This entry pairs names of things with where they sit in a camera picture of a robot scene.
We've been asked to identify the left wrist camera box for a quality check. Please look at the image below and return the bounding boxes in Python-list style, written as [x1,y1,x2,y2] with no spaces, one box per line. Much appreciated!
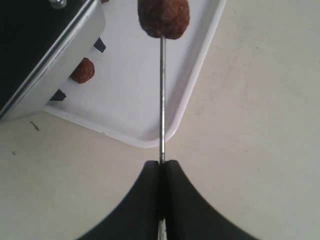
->
[0,0,106,121]

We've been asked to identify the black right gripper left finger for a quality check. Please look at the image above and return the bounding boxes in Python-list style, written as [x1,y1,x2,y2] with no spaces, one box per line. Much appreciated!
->
[80,160,160,240]

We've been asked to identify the thin metal skewer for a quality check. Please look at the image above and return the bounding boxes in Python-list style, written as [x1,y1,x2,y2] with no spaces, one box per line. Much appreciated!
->
[158,36,167,240]

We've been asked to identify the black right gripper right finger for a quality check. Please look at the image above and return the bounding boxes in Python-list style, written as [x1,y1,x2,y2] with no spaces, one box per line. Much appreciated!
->
[164,160,253,240]

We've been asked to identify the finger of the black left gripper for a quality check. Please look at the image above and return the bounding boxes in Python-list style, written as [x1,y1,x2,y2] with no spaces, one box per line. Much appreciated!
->
[50,89,66,101]
[93,37,106,53]

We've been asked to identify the white rectangular plastic tray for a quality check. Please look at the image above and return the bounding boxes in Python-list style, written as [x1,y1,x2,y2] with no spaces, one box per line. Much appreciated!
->
[44,0,226,148]

